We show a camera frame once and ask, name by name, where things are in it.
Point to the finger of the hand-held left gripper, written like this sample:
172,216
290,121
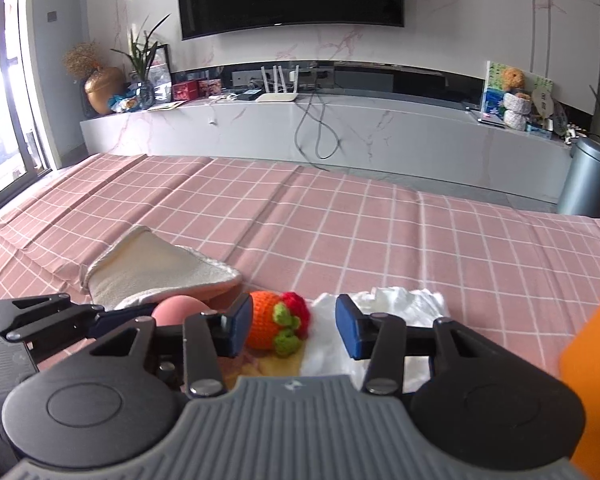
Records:
115,321

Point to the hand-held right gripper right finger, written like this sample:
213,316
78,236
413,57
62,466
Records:
347,330

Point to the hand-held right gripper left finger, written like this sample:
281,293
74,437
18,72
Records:
240,327

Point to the orange crochet strawberry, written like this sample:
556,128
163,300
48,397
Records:
265,320

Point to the pink foam ball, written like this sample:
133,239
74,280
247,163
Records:
180,309

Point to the white towel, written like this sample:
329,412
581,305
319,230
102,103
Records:
145,265

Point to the white plastic bag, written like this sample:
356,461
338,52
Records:
405,302

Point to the orange cardboard box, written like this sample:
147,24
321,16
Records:
595,360

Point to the pink checkered tablecloth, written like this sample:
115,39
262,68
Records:
330,220

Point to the white marble TV cabinet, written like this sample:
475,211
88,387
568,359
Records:
405,140

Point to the blue snack bag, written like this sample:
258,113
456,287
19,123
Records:
124,104

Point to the yellow envelope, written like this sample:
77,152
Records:
165,106

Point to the green plant in glass vase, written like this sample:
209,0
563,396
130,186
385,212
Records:
142,92

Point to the golden vase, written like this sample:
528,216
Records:
102,90

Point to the small black box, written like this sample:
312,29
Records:
250,95

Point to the white router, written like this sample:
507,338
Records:
277,97

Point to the plain red box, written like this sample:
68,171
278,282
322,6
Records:
185,91

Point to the red box with picture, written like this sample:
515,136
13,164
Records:
211,87

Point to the glass sliding door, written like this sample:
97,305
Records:
0,85

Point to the teddy bear in pot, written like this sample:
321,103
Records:
492,95

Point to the teal box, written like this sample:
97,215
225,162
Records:
539,130

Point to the white crochet pot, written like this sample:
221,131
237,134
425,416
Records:
516,110

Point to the blue-grey trash can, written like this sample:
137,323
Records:
587,180

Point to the decorative plate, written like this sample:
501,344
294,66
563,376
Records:
559,119

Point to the round white hand fan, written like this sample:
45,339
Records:
544,102

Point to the brown teddy bear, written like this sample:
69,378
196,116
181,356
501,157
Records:
514,79

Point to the black picture frame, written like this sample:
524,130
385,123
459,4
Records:
162,55

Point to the wall switch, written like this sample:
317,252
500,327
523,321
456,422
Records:
52,16

